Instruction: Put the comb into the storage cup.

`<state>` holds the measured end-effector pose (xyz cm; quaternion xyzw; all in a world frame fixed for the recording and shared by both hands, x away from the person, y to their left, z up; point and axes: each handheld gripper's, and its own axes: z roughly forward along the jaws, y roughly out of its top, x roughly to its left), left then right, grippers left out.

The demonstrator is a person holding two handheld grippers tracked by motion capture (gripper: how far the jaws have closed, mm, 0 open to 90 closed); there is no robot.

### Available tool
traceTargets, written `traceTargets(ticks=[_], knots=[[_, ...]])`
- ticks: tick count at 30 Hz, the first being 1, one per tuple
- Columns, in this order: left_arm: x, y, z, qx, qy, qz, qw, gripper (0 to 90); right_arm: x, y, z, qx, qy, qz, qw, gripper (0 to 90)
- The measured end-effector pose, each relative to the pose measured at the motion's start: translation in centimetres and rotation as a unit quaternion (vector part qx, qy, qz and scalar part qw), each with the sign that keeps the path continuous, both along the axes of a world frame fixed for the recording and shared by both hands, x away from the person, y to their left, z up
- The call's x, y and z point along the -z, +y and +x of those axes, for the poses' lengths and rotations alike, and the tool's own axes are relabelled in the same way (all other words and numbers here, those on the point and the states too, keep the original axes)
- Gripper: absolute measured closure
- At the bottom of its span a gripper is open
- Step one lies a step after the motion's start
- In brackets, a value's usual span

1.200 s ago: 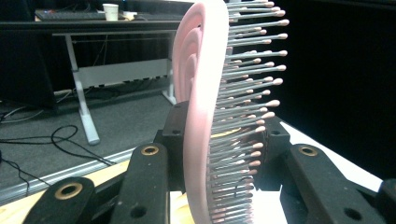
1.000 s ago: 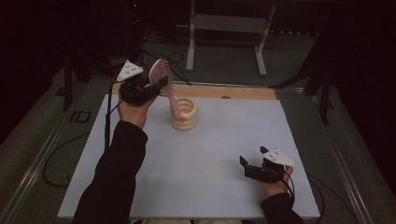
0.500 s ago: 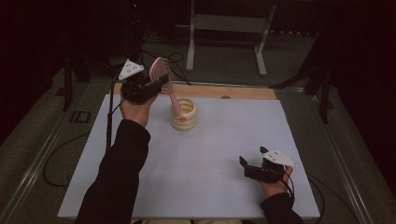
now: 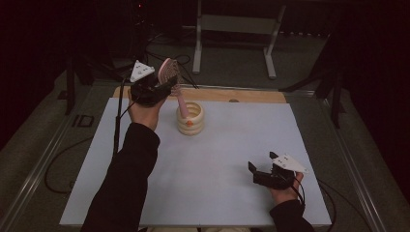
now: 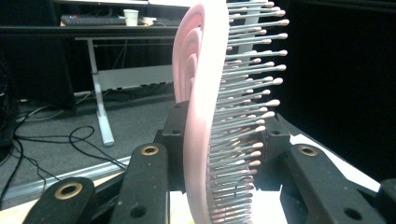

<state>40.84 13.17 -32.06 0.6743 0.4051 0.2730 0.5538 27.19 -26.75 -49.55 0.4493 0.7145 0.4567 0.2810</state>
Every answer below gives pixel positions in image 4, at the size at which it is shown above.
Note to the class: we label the pink hairbrush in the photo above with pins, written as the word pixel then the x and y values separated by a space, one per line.
pixel 166 69

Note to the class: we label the white metal stand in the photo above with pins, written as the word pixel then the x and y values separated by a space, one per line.
pixel 238 24

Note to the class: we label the white table mat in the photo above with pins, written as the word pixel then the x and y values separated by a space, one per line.
pixel 209 180

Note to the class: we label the wooden table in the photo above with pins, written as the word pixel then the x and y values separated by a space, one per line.
pixel 225 95

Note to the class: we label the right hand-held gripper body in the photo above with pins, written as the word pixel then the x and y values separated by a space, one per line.
pixel 289 163

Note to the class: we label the cream ribbed holder cup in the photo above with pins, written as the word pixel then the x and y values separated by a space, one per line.
pixel 193 127

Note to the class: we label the metal floor rail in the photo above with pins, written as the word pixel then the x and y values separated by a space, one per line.
pixel 35 170
pixel 351 167

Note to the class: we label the black stand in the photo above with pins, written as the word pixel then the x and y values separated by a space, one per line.
pixel 70 87
pixel 336 96

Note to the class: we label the person's left hand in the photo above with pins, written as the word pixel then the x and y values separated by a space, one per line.
pixel 145 114

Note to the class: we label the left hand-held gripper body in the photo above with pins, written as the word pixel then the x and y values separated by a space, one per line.
pixel 141 71

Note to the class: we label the dark equipment rack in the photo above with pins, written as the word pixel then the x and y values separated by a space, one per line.
pixel 137 29

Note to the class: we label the person's right hand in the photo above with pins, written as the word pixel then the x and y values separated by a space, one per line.
pixel 286 195

